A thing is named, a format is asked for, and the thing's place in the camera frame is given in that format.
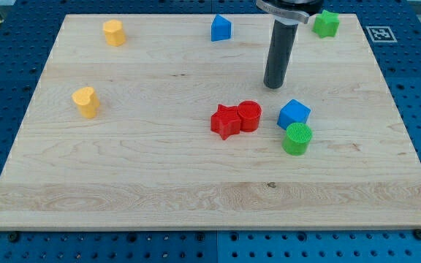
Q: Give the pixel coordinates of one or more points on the silver and black robot flange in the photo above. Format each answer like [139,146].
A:
[290,11]

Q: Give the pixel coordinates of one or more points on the green star block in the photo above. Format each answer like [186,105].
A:
[326,24]

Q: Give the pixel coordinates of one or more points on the blue triangular block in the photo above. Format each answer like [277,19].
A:
[221,29]

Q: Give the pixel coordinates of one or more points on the yellow hexagon block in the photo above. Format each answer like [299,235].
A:
[114,32]

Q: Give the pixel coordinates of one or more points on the red cylinder block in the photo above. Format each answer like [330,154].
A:
[249,113]

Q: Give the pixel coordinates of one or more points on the light wooden board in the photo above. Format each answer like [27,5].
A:
[149,161]

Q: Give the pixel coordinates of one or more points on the red star block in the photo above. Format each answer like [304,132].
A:
[225,121]

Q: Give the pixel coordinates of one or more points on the blue cube block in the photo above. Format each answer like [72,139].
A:
[293,112]

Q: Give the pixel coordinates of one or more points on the green cylinder block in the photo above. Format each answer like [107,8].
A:
[297,138]

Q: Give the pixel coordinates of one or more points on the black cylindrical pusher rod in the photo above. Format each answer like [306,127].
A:
[282,40]

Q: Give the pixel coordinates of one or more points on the yellow heart block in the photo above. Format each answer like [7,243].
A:
[86,101]

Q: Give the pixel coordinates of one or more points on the black and white fiducial tag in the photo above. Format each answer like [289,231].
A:
[381,34]

